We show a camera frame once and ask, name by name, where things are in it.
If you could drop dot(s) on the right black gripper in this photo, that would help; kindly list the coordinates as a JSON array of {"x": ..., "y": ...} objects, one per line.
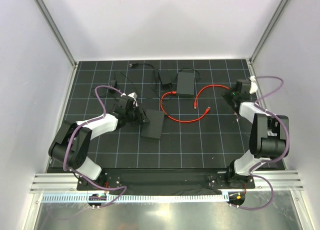
[{"x": 226, "y": 95}]

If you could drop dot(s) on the black power adapter brick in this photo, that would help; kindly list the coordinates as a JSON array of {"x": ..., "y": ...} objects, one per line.
[{"x": 165, "y": 78}]

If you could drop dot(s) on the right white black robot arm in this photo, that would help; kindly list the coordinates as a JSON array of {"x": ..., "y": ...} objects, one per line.
[{"x": 269, "y": 136}]

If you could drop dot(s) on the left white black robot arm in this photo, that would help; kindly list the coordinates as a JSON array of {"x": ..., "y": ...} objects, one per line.
[{"x": 71, "y": 143}]

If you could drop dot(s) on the aluminium front frame rail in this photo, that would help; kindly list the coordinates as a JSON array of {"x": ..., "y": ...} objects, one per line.
[{"x": 279, "y": 179}]

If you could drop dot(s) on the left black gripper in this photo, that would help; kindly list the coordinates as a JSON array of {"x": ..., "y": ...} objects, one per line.
[{"x": 142, "y": 118}]

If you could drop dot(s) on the small black plug adapter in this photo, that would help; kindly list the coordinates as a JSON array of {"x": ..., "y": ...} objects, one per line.
[{"x": 113, "y": 83}]

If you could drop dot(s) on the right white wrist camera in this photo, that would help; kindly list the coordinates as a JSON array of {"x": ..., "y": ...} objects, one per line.
[{"x": 253, "y": 85}]

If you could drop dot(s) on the right aluminium corner post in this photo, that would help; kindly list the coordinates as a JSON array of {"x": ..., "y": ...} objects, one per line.
[{"x": 269, "y": 28}]

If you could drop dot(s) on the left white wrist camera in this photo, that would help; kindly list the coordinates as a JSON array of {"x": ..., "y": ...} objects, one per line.
[{"x": 132, "y": 95}]

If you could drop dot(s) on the left aluminium corner post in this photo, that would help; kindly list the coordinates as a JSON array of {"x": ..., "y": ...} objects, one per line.
[{"x": 55, "y": 31}]

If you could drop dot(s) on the aluminium corner post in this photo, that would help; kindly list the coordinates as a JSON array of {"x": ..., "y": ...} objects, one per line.
[
  {"x": 55, "y": 31},
  {"x": 269, "y": 28}
]

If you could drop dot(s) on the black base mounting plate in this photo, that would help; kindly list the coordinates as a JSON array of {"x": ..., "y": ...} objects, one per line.
[{"x": 174, "y": 181}]

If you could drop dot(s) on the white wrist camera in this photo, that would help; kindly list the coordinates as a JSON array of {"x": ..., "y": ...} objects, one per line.
[
  {"x": 132, "y": 95},
  {"x": 253, "y": 85}
]

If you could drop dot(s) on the white slotted cable duct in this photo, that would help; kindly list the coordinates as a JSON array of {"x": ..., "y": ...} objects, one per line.
[{"x": 103, "y": 199}]

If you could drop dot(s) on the black network switch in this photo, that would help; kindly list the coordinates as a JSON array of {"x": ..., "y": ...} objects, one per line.
[
  {"x": 185, "y": 84},
  {"x": 153, "y": 129}
]

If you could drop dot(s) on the black grid mat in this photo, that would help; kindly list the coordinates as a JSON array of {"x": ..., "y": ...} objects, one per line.
[{"x": 198, "y": 131}]

